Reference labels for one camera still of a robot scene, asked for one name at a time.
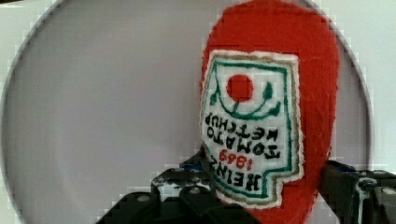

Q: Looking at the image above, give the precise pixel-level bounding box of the red plush ketchup bottle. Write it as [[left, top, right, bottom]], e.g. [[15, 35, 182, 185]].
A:
[[200, 0, 339, 224]]

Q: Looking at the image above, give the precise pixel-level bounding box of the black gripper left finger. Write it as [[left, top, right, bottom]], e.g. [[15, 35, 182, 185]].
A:
[[96, 152, 261, 224]]

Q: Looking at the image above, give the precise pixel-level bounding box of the grey round plate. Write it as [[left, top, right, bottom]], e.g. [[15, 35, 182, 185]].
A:
[[0, 0, 375, 224]]

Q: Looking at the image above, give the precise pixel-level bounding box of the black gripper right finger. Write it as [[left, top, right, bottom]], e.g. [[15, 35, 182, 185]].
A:
[[318, 161, 396, 224]]

